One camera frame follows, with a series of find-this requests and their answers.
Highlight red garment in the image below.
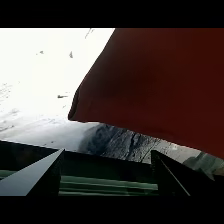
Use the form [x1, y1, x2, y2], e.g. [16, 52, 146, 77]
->
[67, 27, 224, 160]

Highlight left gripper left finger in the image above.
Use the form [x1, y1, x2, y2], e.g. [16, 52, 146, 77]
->
[0, 148, 65, 197]

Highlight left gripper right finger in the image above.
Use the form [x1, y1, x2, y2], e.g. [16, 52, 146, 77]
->
[150, 149, 216, 197]

